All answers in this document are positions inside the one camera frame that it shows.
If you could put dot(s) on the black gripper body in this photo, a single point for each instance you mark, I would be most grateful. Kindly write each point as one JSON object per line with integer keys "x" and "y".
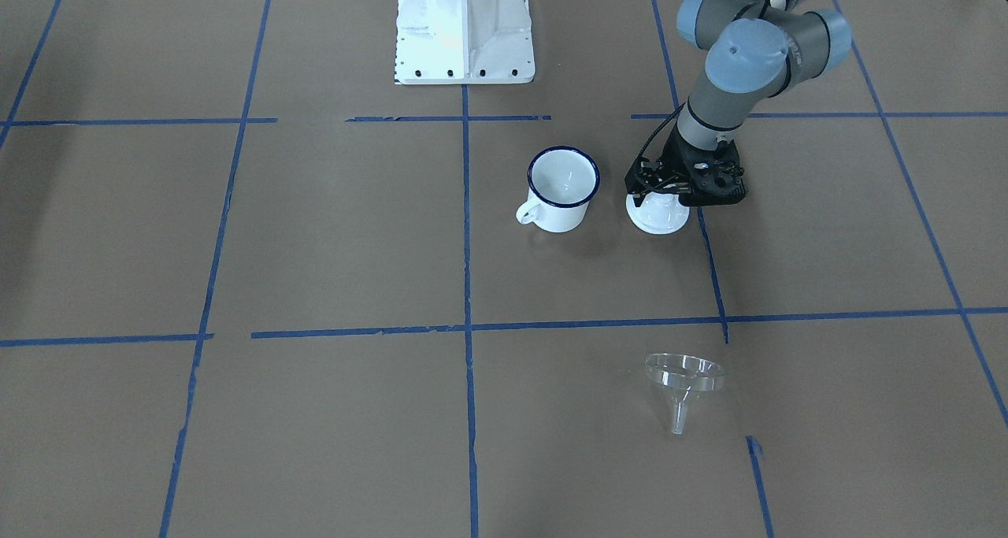
{"x": 669, "y": 162}

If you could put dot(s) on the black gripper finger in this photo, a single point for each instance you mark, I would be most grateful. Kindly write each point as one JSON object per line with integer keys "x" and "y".
{"x": 643, "y": 178}

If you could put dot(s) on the clear plastic funnel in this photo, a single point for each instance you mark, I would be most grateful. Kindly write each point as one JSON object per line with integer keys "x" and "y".
{"x": 681, "y": 377}

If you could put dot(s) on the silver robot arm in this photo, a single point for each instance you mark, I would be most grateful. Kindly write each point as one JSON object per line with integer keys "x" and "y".
{"x": 755, "y": 50}

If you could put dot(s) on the white enamel mug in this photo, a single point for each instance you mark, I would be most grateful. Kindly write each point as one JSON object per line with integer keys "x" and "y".
{"x": 561, "y": 182}

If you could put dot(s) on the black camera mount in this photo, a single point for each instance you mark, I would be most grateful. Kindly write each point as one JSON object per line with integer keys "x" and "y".
{"x": 730, "y": 187}

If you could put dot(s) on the white camera pedestal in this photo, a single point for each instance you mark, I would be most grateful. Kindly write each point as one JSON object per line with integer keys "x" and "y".
{"x": 463, "y": 41}

